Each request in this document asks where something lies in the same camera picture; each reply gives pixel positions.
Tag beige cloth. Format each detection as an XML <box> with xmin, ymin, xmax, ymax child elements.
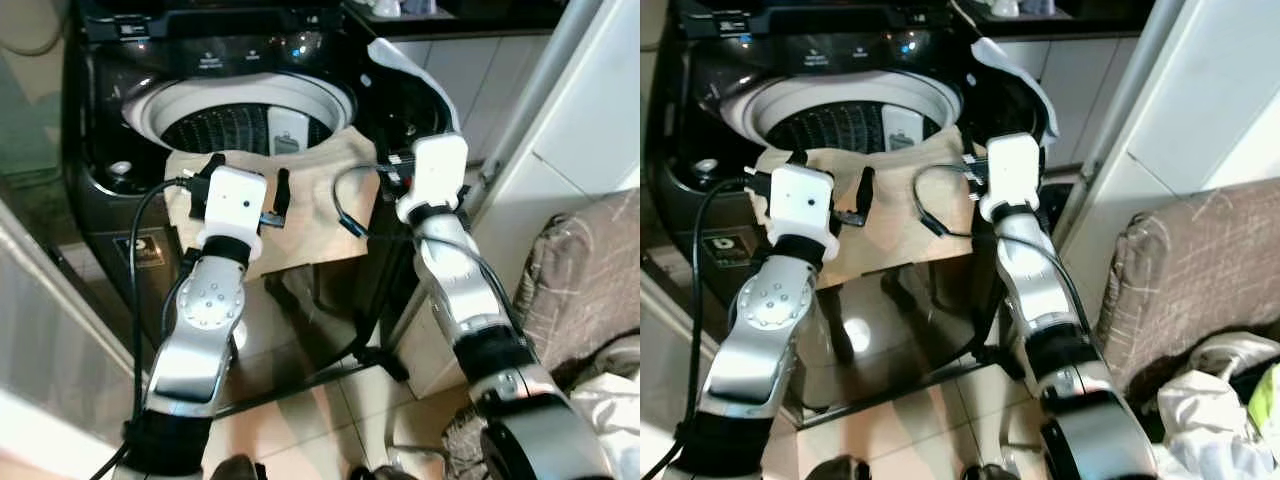
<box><xmin>755</xmin><ymin>130</ymin><xmax>988</xmax><ymax>291</ymax></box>
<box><xmin>163</xmin><ymin>130</ymin><xmax>382</xmax><ymax>283</ymax></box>

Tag black top-load washing machine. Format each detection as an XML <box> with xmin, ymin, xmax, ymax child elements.
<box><xmin>645</xmin><ymin>0</ymin><xmax>1063</xmax><ymax>341</ymax></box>
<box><xmin>62</xmin><ymin>0</ymin><xmax>471</xmax><ymax>346</ymax></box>

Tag white clothes pile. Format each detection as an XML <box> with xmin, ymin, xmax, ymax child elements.
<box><xmin>1155</xmin><ymin>332</ymin><xmax>1280</xmax><ymax>480</ymax></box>
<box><xmin>568</xmin><ymin>365</ymin><xmax>641</xmax><ymax>480</ymax></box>

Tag white washer sticker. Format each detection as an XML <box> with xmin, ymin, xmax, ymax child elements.
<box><xmin>113</xmin><ymin>233</ymin><xmax>168</xmax><ymax>271</ymax></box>

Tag grey cupboard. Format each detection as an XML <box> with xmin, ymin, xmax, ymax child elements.
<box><xmin>1040</xmin><ymin>35</ymin><xmax>1143</xmax><ymax>171</ymax></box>
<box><xmin>385</xmin><ymin>35</ymin><xmax>553</xmax><ymax>167</ymax></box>

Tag black metal washer stand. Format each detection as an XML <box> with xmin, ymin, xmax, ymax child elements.
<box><xmin>215</xmin><ymin>340</ymin><xmax>413</xmax><ymax>411</ymax></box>
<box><xmin>790</xmin><ymin>340</ymin><xmax>1027</xmax><ymax>426</ymax></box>

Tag brown fabric sofa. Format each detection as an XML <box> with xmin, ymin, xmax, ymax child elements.
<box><xmin>513</xmin><ymin>188</ymin><xmax>641</xmax><ymax>396</ymax></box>
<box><xmin>1095</xmin><ymin>178</ymin><xmax>1280</xmax><ymax>401</ymax></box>

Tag black countertop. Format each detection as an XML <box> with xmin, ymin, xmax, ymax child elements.
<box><xmin>960</xmin><ymin>0</ymin><xmax>1156</xmax><ymax>38</ymax></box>

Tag black left robot foot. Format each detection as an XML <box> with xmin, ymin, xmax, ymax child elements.
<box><xmin>208</xmin><ymin>455</ymin><xmax>269</xmax><ymax>480</ymax></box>
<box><xmin>818</xmin><ymin>455</ymin><xmax>873</xmax><ymax>480</ymax></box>

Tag yellow-green garment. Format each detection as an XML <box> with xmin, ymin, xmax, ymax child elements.
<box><xmin>1248</xmin><ymin>362</ymin><xmax>1280</xmax><ymax>441</ymax></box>

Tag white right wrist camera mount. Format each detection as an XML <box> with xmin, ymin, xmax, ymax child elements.
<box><xmin>978</xmin><ymin>133</ymin><xmax>1043</xmax><ymax>224</ymax></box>
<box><xmin>397</xmin><ymin>133</ymin><xmax>469</xmax><ymax>227</ymax></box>

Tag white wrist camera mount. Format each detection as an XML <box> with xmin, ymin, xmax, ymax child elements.
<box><xmin>978</xmin><ymin>133</ymin><xmax>1043</xmax><ymax>224</ymax></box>
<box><xmin>397</xmin><ymin>133</ymin><xmax>469</xmax><ymax>227</ymax></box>
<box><xmin>195</xmin><ymin>165</ymin><xmax>269</xmax><ymax>261</ymax></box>
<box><xmin>768</xmin><ymin>163</ymin><xmax>839</xmax><ymax>253</ymax></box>

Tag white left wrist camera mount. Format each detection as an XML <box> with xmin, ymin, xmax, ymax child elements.
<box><xmin>195</xmin><ymin>165</ymin><xmax>269</xmax><ymax>261</ymax></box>
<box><xmin>768</xmin><ymin>163</ymin><xmax>839</xmax><ymax>253</ymax></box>

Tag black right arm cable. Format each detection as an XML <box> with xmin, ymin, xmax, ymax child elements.
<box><xmin>332</xmin><ymin>162</ymin><xmax>401</xmax><ymax>241</ymax></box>
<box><xmin>911</xmin><ymin>162</ymin><xmax>977</xmax><ymax>240</ymax></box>

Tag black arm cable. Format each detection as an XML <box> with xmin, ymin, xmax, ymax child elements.
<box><xmin>88</xmin><ymin>176</ymin><xmax>193</xmax><ymax>480</ymax></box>
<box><xmin>332</xmin><ymin>162</ymin><xmax>401</xmax><ymax>241</ymax></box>
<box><xmin>911</xmin><ymin>162</ymin><xmax>977</xmax><ymax>240</ymax></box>
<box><xmin>642</xmin><ymin>176</ymin><xmax>756</xmax><ymax>480</ymax></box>

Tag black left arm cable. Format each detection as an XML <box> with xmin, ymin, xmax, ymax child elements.
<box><xmin>88</xmin><ymin>176</ymin><xmax>193</xmax><ymax>480</ymax></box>
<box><xmin>642</xmin><ymin>176</ymin><xmax>756</xmax><ymax>480</ymax></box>

